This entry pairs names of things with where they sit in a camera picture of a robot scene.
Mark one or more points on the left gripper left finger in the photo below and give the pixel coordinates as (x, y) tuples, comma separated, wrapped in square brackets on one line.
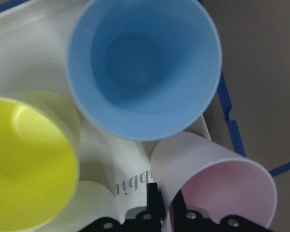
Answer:
[(140, 219)]

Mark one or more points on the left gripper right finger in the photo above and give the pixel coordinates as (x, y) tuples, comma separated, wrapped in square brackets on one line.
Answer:
[(184, 219)]

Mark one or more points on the pink plastic cup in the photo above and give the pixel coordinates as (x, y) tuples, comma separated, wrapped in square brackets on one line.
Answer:
[(213, 178)]

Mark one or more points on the yellow plastic cup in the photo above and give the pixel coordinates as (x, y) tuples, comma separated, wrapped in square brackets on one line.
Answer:
[(39, 167)]

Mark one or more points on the blue plastic cup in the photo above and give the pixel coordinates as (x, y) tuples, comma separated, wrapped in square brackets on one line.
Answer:
[(143, 70)]

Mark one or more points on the cream serving tray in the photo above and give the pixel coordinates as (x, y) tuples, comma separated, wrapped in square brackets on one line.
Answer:
[(113, 171)]

